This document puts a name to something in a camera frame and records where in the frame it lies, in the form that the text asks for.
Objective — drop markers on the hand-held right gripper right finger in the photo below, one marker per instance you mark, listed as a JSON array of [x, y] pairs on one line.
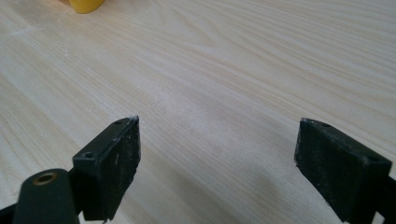
[[339, 174]]

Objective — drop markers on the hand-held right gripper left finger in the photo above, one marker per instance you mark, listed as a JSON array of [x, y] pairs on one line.
[[107, 174]]

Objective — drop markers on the yellow cup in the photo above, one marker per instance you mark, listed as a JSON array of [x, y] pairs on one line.
[[85, 4]]

